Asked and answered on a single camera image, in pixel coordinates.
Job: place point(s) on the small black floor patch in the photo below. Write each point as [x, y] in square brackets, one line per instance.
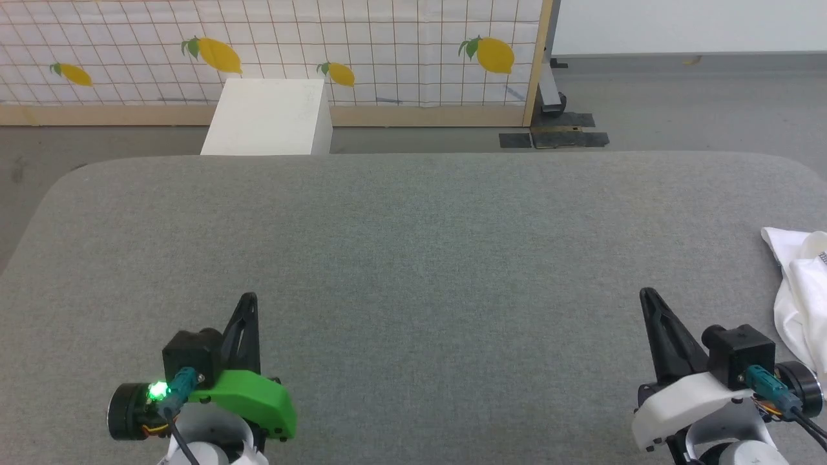
[515, 140]

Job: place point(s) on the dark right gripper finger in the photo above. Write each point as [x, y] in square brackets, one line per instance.
[659, 355]
[688, 355]

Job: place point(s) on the white garment with grey stitching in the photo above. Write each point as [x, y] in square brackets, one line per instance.
[801, 290]

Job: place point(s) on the white box pedestal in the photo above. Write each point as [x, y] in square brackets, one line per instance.
[265, 119]

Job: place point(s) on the black right gripper round motor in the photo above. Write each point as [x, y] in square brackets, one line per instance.
[804, 384]

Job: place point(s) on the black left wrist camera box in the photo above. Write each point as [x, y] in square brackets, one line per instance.
[190, 352]

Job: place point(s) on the black left gripper round motor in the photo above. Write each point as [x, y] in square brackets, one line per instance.
[126, 413]

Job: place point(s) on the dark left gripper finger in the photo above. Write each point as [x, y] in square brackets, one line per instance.
[254, 349]
[231, 349]

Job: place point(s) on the large black floor mat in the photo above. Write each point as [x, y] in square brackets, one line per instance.
[568, 132]

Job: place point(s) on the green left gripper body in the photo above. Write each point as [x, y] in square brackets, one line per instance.
[252, 394]

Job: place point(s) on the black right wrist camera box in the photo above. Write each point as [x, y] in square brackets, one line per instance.
[743, 352]

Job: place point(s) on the grey metal stand leg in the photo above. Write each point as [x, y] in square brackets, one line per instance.
[549, 90]

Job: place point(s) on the grey fabric sofa surface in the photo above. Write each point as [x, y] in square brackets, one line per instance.
[413, 258]

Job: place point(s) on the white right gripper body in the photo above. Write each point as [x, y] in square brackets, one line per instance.
[678, 403]

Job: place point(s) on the black gripper round motor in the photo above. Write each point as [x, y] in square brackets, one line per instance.
[804, 384]
[126, 413]

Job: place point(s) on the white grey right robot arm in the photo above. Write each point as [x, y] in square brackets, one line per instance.
[730, 426]

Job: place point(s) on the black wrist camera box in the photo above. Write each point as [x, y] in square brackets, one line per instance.
[190, 352]
[743, 352]

